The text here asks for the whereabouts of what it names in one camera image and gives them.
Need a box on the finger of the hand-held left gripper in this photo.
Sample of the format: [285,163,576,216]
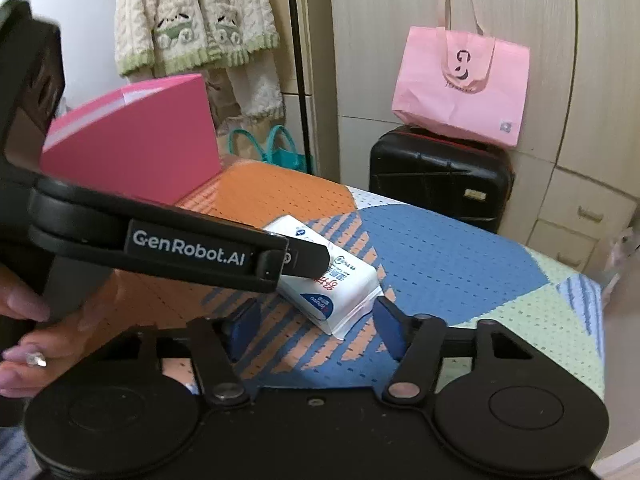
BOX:
[280,237,331,278]

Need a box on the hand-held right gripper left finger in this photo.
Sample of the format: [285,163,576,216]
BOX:
[107,302,262,406]

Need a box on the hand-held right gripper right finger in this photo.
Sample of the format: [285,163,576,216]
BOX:
[375,297,536,406]

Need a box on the blue white wet wipes pack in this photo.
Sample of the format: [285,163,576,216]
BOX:
[262,215,386,338]

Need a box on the pink cardboard box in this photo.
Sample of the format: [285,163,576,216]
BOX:
[40,74,223,206]

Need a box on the person's left hand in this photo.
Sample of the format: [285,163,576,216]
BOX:
[0,265,123,397]

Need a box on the patchwork blanket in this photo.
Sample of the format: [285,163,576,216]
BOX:
[75,157,608,396]

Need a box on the teal gift bag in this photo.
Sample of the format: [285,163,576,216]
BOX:
[228,125,313,173]

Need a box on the black clothes rack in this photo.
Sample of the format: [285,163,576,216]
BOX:
[285,0,321,176]

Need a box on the black suitcase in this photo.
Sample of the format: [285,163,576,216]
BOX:
[369,125,516,235]

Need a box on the pink tote bag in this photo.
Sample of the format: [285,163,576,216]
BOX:
[391,0,531,148]

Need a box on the fluffy cream green robe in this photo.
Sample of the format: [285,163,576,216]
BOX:
[114,0,283,121]

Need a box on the light wood wardrobe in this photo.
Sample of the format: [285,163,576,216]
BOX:
[310,0,640,281]

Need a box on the white plastic bag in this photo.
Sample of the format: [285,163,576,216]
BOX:
[605,227,640,286]

